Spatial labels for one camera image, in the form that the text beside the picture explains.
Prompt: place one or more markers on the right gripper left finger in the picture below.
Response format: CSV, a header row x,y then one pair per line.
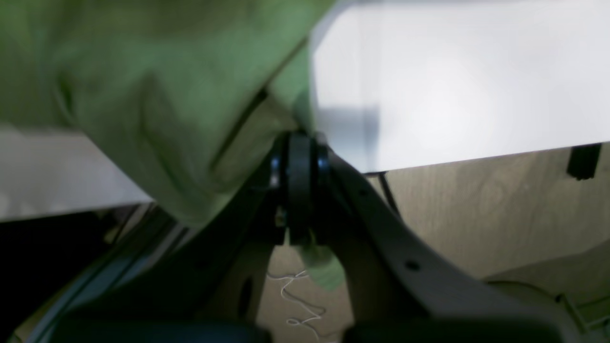
x,y
166,283

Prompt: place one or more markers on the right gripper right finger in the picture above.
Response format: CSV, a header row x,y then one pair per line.
x,y
402,291

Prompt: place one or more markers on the olive green t-shirt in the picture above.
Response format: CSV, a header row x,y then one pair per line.
x,y
186,97

